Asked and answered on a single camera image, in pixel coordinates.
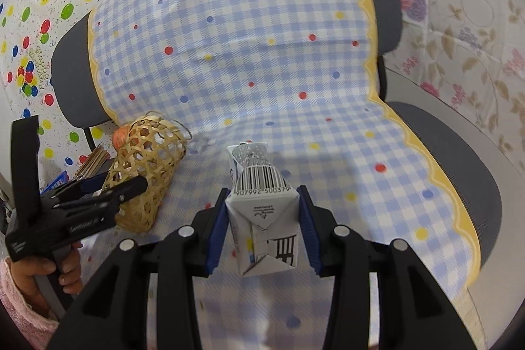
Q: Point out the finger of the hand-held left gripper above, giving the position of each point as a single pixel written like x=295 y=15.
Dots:
x=88 y=186
x=119 y=192

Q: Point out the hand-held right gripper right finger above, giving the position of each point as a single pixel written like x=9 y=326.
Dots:
x=306 y=235

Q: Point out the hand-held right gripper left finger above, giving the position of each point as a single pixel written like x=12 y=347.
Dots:
x=216 y=239

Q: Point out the woven bamboo basket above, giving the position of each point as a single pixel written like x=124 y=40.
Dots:
x=143 y=165

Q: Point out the white milk carton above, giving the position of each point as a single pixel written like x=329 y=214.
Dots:
x=262 y=218

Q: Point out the person's left forearm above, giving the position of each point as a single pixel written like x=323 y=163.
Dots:
x=20 y=309

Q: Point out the person's left hand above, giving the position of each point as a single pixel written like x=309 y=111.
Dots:
x=37 y=272

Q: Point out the brown paper bundle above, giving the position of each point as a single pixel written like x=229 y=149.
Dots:
x=93 y=165

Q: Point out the blue plastic crate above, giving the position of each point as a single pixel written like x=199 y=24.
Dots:
x=57 y=181

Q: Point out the orange fuzzy ornament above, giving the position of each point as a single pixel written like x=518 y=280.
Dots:
x=121 y=137

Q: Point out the dark grey chair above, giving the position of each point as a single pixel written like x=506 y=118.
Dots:
x=447 y=153

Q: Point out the blue checked dotted cloth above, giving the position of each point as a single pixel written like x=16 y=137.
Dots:
x=266 y=67

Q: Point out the floral wall sheet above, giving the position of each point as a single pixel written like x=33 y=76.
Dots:
x=463 y=26

